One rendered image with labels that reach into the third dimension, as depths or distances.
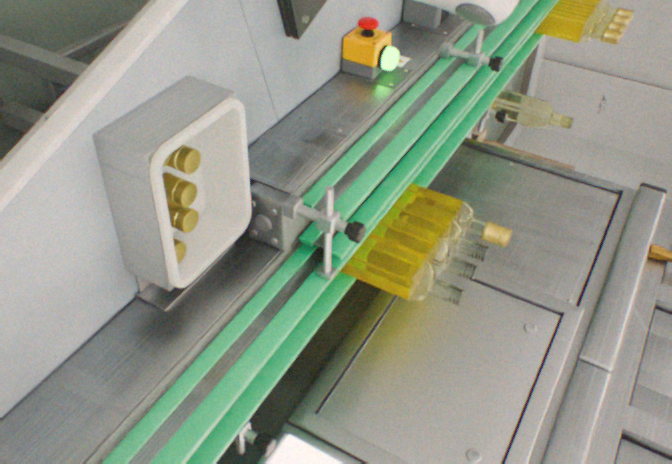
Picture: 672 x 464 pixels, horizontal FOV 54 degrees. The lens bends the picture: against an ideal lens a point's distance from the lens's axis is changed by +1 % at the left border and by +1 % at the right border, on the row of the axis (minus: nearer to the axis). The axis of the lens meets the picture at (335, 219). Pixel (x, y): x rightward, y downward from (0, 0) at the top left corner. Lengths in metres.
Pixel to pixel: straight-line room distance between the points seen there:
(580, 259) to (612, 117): 6.09
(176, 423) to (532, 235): 0.88
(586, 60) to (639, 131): 0.92
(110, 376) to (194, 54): 0.43
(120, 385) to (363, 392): 0.39
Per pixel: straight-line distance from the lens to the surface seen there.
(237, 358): 0.92
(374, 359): 1.13
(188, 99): 0.86
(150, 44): 0.86
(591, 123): 7.57
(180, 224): 0.90
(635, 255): 1.45
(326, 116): 1.16
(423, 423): 1.07
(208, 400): 0.88
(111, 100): 0.82
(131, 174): 0.80
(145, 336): 0.94
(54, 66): 1.41
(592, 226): 1.54
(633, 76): 7.28
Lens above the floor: 1.30
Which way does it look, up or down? 21 degrees down
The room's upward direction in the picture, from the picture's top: 111 degrees clockwise
